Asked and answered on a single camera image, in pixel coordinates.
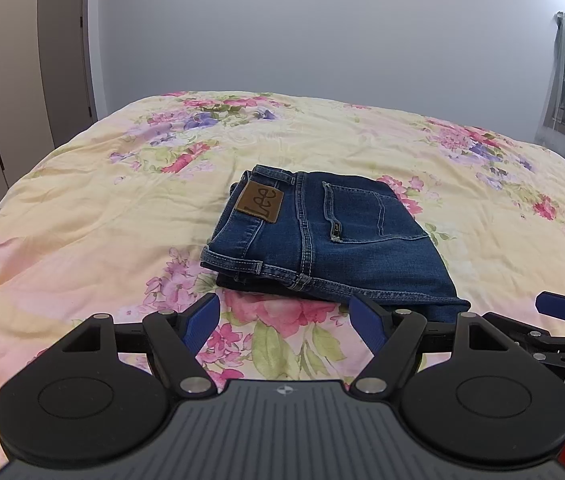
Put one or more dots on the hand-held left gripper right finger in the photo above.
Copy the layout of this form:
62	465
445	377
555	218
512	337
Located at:
367	322

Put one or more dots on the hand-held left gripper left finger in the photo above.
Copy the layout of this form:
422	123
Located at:
201	320

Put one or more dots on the blue denim pants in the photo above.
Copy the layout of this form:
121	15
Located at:
342	240

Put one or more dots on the floral yellow blanket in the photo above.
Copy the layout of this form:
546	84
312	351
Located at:
112	220

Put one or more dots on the grey wardrobe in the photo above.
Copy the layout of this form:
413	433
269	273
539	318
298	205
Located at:
17	70

